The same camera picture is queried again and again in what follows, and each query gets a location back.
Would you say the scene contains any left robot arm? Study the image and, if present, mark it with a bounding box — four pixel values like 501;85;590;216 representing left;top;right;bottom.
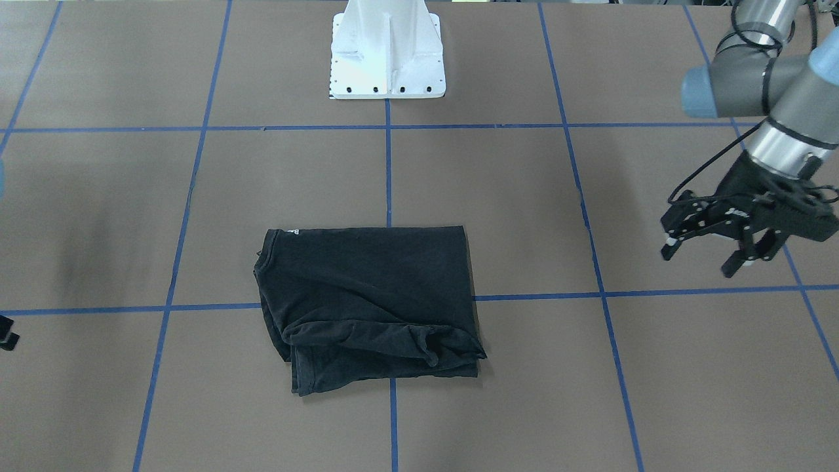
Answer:
660;1;838;278

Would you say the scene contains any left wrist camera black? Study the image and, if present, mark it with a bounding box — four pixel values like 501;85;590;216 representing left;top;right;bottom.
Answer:
764;179;838;242

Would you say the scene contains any black graphic t-shirt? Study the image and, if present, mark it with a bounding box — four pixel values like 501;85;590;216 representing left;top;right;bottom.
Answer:
254;226;486;397

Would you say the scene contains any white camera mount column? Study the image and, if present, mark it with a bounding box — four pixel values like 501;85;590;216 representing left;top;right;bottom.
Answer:
328;1;447;100

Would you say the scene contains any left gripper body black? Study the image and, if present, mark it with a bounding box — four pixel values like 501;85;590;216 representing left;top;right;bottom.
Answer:
697;151;807;244

